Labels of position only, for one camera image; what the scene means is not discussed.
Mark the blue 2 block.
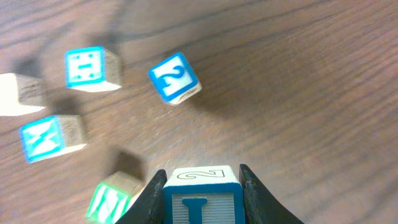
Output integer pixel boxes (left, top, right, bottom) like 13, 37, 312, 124
148, 52, 202, 105

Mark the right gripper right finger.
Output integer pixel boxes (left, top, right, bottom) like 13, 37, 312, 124
239, 164, 303, 224

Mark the blue X block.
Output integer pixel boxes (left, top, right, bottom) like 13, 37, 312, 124
19, 114, 88, 164

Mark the blue H block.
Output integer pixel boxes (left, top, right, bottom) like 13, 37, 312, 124
65, 46, 122, 93

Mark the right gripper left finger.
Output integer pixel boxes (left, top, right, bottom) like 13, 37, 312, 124
116, 169, 167, 224

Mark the blue L block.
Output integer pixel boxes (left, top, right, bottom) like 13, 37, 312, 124
162, 166, 246, 224

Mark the green N block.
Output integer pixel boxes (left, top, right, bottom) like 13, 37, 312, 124
85, 171, 144, 224

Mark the yellow block top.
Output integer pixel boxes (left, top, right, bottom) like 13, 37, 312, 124
1, 73, 48, 116

